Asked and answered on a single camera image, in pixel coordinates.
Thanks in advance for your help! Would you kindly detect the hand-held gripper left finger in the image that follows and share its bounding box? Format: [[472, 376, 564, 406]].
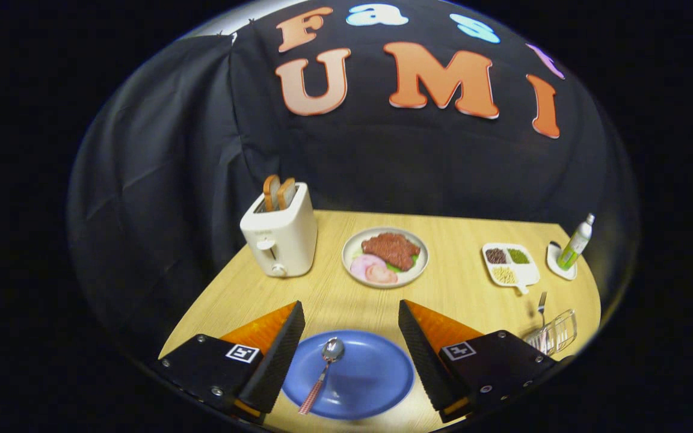
[[148, 301, 306, 425]]

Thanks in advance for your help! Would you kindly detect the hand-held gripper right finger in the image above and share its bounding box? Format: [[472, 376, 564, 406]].
[[398, 299, 571, 423]]

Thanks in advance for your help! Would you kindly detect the fork with checked handle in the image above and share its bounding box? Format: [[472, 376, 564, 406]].
[[536, 291, 550, 352]]

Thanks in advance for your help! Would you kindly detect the blue oval plate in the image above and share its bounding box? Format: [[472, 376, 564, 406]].
[[280, 330, 415, 420]]

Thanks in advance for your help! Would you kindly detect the salmon pink ham slice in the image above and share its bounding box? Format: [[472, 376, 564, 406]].
[[365, 265, 399, 284]]

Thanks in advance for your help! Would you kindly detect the green lettuce leaf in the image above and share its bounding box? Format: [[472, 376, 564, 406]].
[[386, 253, 420, 272]]

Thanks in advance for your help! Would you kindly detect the pale pink ham slice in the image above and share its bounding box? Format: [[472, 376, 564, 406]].
[[350, 254, 387, 281]]

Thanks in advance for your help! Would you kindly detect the brown meat steak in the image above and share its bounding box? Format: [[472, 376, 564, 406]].
[[362, 233, 421, 271]]

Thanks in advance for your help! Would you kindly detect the white toaster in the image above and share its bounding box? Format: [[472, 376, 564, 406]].
[[239, 182, 318, 278]]

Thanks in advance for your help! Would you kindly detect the white divided dish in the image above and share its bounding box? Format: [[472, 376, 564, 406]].
[[482, 242, 541, 295]]

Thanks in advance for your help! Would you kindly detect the grey food plate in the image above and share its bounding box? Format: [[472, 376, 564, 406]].
[[342, 227, 430, 289]]

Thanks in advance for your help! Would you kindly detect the small white plate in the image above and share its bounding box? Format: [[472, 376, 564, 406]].
[[546, 241, 578, 281]]

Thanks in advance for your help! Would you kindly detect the toasted bread slice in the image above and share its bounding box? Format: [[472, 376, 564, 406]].
[[277, 177, 297, 210], [263, 174, 282, 212]]

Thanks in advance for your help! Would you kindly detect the green label metal bottle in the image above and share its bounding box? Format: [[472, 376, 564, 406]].
[[557, 213, 596, 271]]

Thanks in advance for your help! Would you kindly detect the spoon with checked handle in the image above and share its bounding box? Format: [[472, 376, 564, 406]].
[[298, 337, 345, 416]]

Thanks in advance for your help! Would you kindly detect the metal wire basket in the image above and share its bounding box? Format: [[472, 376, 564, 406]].
[[524, 309, 578, 357]]

